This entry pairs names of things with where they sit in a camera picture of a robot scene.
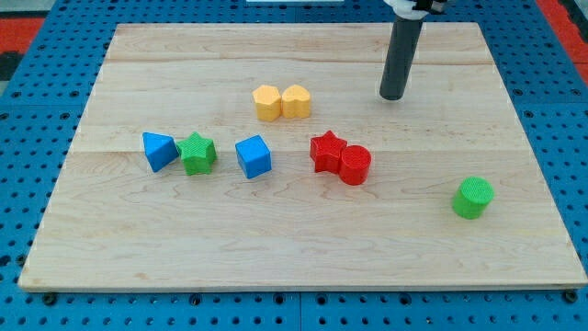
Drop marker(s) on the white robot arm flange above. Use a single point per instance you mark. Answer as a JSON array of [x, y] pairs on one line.
[[416, 9]]

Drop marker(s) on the blue cube block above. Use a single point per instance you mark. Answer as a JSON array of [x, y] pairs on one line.
[[254, 157]]

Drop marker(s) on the blue triangle block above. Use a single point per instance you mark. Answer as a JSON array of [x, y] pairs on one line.
[[160, 150]]

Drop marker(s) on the red star block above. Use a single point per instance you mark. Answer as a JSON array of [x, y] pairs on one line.
[[325, 151]]

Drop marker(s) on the red cylinder block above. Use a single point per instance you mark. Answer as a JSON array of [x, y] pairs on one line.
[[355, 161]]

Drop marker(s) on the yellow heart block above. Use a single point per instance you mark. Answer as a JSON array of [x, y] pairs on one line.
[[296, 102]]

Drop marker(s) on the yellow hexagon block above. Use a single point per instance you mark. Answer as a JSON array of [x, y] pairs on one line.
[[267, 103]]

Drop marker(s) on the green star block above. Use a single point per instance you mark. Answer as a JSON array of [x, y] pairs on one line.
[[197, 154]]

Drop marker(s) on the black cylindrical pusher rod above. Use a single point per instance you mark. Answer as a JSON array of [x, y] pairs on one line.
[[403, 41]]

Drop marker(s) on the green cylinder block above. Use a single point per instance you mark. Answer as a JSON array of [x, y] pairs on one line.
[[472, 197]]

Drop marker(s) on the light wooden board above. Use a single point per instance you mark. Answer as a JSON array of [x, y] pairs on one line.
[[113, 225]]

